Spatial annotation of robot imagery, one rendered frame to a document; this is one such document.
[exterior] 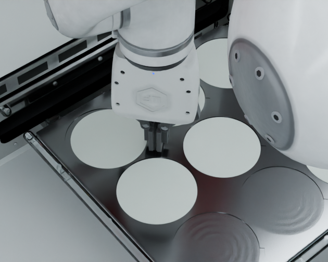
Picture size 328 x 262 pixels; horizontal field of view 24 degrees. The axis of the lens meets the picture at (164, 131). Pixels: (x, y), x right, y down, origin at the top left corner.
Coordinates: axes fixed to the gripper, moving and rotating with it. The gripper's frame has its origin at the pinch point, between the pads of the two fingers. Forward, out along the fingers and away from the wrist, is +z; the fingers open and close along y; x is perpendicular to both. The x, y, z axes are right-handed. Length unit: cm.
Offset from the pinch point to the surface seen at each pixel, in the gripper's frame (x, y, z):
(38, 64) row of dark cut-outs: 5.1, -16.3, -4.4
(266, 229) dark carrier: -10.4, 14.9, 2.5
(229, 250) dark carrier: -14.0, 10.9, 2.5
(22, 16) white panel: 4.7, -17.1, -12.9
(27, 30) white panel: 4.9, -16.9, -10.4
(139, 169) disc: -4.3, -1.5, 2.4
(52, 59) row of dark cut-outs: 6.8, -14.9, -4.0
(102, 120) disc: 2.8, -7.8, 2.4
